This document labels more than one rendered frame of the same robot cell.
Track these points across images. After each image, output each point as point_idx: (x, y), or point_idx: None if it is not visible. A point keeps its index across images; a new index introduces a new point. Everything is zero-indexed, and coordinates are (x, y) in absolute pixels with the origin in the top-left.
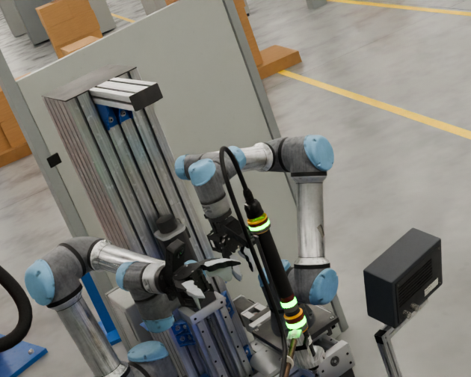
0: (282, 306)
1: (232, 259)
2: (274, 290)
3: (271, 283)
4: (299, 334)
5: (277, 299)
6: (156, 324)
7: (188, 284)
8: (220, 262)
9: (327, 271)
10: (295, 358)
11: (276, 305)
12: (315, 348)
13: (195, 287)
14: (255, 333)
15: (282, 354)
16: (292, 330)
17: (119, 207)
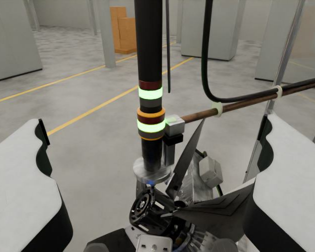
0: (161, 93)
1: (34, 118)
2: (169, 58)
3: (169, 42)
4: (171, 115)
5: (170, 73)
6: None
7: (305, 188)
8: (39, 151)
9: None
10: (163, 175)
11: (169, 88)
12: (140, 164)
13: (281, 135)
14: None
15: (219, 98)
16: (169, 120)
17: None
